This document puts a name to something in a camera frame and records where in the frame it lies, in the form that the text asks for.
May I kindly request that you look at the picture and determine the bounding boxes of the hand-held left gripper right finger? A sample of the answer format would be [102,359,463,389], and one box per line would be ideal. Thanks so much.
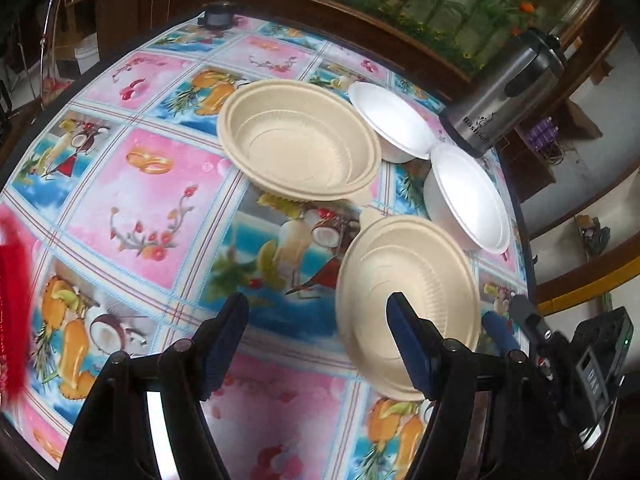
[387,292,566,480]

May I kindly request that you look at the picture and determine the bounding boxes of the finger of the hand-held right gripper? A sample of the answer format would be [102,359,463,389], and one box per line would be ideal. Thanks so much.
[481,310,522,356]
[509,294,553,361]

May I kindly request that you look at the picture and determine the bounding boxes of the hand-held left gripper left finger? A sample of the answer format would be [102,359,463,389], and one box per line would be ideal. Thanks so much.
[57,292,249,480]

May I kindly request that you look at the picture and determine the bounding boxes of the beige paper bowl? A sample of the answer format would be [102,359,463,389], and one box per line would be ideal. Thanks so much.
[335,215,482,402]
[216,79,383,203]

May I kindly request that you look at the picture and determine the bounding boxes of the white foam bowl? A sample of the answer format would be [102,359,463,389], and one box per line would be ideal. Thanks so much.
[347,81,437,164]
[423,144,511,255]

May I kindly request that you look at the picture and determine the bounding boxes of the fruit printed tablecloth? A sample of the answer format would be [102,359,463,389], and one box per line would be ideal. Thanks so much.
[0,12,531,480]

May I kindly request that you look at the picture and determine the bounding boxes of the stainless steel thermos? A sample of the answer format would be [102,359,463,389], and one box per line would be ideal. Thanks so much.
[439,27,568,158]

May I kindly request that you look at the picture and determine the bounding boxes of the white bucket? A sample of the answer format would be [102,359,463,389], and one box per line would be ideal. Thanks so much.
[72,42,101,68]

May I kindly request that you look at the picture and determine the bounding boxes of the small black device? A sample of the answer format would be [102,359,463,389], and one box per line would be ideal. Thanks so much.
[197,2,241,31]

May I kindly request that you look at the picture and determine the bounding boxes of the artificial flower display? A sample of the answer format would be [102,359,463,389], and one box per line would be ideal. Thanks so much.
[195,0,601,76]

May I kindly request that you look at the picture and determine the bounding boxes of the wooden counter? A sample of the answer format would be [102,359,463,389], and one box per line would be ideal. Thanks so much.
[65,0,476,92]

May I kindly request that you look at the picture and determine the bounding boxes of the metal pole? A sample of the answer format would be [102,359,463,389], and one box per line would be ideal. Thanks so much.
[31,0,65,103]

